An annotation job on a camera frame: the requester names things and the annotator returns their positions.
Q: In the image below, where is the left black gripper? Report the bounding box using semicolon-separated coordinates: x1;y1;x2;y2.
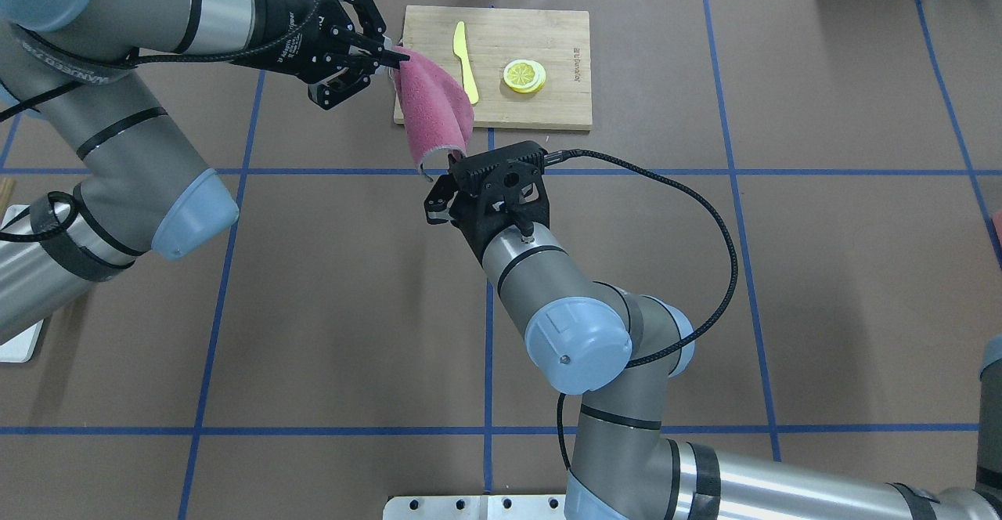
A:
251;0;410;110

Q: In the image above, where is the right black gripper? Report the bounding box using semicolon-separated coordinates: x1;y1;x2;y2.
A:
424;174;550;262

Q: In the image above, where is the magenta cleaning cloth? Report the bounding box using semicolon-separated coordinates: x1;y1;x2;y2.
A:
394;46;474;180

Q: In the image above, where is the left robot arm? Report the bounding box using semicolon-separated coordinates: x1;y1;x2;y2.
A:
1;0;407;341

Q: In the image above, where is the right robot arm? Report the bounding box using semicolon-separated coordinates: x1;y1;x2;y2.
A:
424;166;1000;519

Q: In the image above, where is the yellow plastic knife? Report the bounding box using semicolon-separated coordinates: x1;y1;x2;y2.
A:
452;20;480;105

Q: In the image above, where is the yellow lemon slice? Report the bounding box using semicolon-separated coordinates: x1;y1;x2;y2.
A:
502;59;547;94

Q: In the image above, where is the white rectangular tray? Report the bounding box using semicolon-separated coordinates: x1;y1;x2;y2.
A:
1;240;48;364

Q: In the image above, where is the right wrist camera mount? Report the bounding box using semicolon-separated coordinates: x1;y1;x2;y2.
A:
448;141;547;197

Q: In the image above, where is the black braided cable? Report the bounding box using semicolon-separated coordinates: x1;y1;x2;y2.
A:
540;148;740;474

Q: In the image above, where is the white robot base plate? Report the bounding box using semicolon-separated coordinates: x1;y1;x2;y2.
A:
382;493;565;519

